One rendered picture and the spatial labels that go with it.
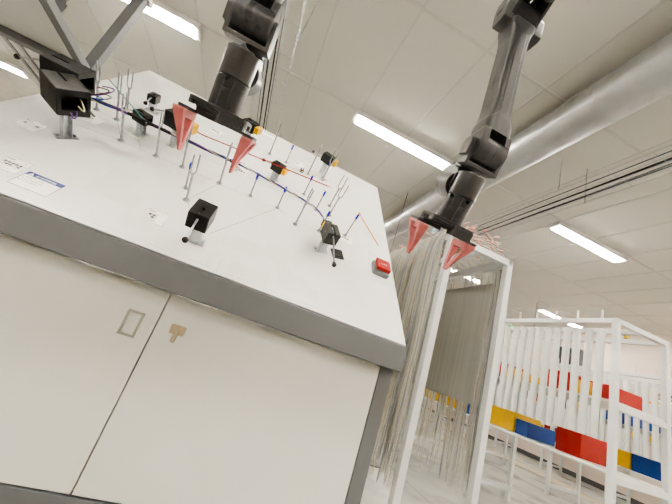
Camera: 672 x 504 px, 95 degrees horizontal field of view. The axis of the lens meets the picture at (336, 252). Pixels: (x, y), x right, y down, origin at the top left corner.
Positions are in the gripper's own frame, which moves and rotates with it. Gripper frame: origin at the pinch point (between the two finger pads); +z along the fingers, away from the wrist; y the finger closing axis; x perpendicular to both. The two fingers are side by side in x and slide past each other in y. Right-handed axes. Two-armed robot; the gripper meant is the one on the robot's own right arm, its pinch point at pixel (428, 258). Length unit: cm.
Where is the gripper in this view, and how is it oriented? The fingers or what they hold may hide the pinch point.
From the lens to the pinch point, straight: 71.6
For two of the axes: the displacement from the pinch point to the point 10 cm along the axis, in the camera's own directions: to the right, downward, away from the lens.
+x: 1.2, 2.6, -9.6
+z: -4.2, 8.9, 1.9
